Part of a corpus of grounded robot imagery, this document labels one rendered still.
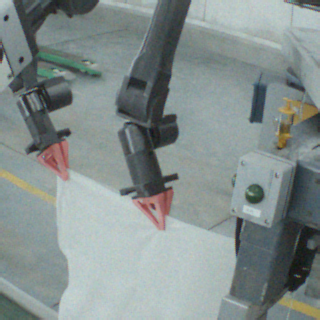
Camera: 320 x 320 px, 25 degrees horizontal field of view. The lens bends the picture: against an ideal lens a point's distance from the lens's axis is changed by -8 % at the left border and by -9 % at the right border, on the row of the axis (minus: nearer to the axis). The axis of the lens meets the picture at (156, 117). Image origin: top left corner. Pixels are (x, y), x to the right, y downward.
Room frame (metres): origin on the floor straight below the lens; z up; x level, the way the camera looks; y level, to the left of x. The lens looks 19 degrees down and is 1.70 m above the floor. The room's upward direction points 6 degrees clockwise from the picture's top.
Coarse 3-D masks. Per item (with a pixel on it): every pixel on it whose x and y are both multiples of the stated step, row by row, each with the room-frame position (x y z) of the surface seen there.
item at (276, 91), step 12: (276, 84) 1.41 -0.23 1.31; (276, 96) 1.40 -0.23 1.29; (288, 96) 1.39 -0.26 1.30; (300, 96) 1.37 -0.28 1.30; (264, 108) 1.42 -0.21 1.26; (276, 108) 1.40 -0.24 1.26; (312, 108) 1.34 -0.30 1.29; (264, 120) 1.42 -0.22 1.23; (276, 120) 1.40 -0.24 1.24; (264, 132) 1.41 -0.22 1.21; (264, 144) 1.41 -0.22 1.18
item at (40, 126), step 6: (36, 114) 1.47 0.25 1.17; (48, 114) 1.49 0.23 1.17; (30, 120) 1.46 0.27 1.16; (36, 120) 1.46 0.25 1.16; (42, 120) 1.46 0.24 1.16; (48, 120) 1.47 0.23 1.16; (30, 126) 1.46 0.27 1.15; (36, 126) 1.45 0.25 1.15; (42, 126) 1.45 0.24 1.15; (48, 126) 1.46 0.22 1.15; (54, 126) 1.48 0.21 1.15; (30, 132) 1.46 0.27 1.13; (36, 132) 1.45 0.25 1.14; (42, 132) 1.45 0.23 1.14; (48, 132) 1.45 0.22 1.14; (54, 132) 1.45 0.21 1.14; (60, 132) 1.47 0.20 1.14; (66, 132) 1.48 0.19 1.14; (36, 138) 1.41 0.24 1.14; (60, 138) 1.50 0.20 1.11; (30, 144) 1.42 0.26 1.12; (36, 144) 1.41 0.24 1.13; (24, 150) 1.44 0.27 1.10; (30, 150) 1.43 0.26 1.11; (36, 150) 1.45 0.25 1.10
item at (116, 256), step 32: (64, 192) 1.43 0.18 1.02; (96, 192) 1.37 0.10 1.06; (64, 224) 1.43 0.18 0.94; (96, 224) 1.36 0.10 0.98; (128, 224) 1.31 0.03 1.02; (96, 256) 1.36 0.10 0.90; (128, 256) 1.30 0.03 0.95; (160, 256) 1.25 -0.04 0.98; (192, 256) 1.21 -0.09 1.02; (224, 256) 1.18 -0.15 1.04; (96, 288) 1.31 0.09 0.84; (128, 288) 1.29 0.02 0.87; (160, 288) 1.25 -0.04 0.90; (192, 288) 1.20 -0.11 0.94; (224, 288) 1.17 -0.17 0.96
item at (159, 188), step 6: (150, 186) 1.24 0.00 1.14; (156, 186) 1.25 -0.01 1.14; (162, 186) 1.26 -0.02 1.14; (168, 186) 1.28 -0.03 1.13; (144, 192) 1.23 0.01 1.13; (150, 192) 1.24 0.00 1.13; (156, 192) 1.25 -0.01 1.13; (162, 192) 1.27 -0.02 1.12; (168, 192) 1.27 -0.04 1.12; (168, 198) 1.26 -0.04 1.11; (150, 204) 1.29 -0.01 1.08; (168, 204) 1.26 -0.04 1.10; (168, 210) 1.26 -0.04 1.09
